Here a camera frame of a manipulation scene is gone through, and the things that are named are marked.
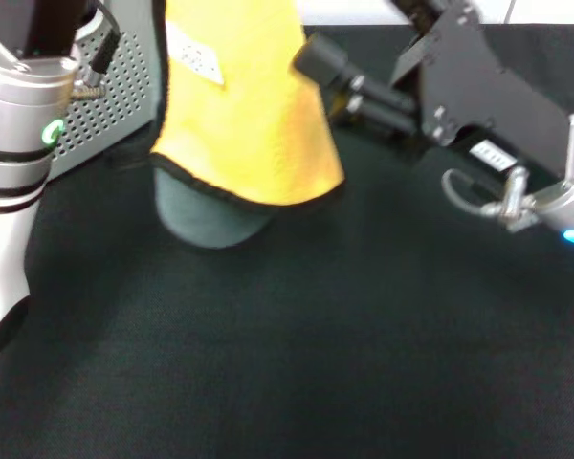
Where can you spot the grey perforated storage box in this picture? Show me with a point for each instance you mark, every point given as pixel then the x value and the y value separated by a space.
pixel 129 91

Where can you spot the black tablecloth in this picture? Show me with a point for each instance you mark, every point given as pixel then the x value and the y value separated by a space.
pixel 315 334

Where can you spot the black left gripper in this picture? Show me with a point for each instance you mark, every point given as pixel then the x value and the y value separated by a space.
pixel 52 24

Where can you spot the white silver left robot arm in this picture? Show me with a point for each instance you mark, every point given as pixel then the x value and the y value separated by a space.
pixel 9 143

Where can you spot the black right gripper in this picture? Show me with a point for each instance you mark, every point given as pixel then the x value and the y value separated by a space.
pixel 478 91

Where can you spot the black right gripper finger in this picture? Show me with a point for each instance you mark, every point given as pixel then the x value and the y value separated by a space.
pixel 325 59

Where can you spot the yellow and grey-green towel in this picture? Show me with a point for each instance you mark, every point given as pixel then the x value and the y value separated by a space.
pixel 249 119

